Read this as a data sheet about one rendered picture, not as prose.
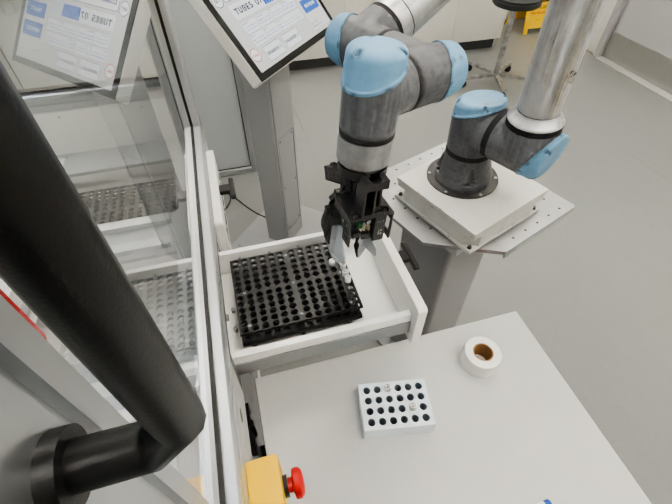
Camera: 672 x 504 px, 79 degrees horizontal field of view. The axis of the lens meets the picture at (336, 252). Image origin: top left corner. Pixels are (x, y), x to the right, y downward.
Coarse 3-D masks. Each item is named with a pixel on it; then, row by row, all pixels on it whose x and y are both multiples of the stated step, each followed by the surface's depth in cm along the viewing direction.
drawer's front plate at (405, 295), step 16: (384, 240) 81; (384, 256) 82; (384, 272) 84; (400, 272) 76; (400, 288) 77; (416, 288) 73; (400, 304) 79; (416, 304) 71; (416, 320) 72; (416, 336) 76
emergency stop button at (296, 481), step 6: (294, 468) 57; (294, 474) 56; (300, 474) 56; (288, 480) 56; (294, 480) 55; (300, 480) 55; (288, 486) 55; (294, 486) 55; (300, 486) 55; (294, 492) 55; (300, 492) 55; (300, 498) 55
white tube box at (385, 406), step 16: (368, 384) 74; (384, 384) 74; (400, 384) 74; (416, 384) 75; (368, 400) 74; (384, 400) 72; (400, 400) 75; (416, 400) 72; (368, 416) 70; (384, 416) 70; (400, 416) 70; (416, 416) 71; (432, 416) 70; (368, 432) 69; (384, 432) 70; (400, 432) 71; (416, 432) 72
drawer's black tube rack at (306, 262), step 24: (240, 264) 81; (264, 264) 84; (288, 264) 81; (312, 264) 84; (336, 264) 81; (240, 288) 77; (264, 288) 77; (288, 288) 81; (312, 288) 80; (336, 288) 77; (240, 312) 76; (264, 312) 76; (288, 312) 73; (312, 312) 73; (336, 312) 73; (360, 312) 76; (264, 336) 73
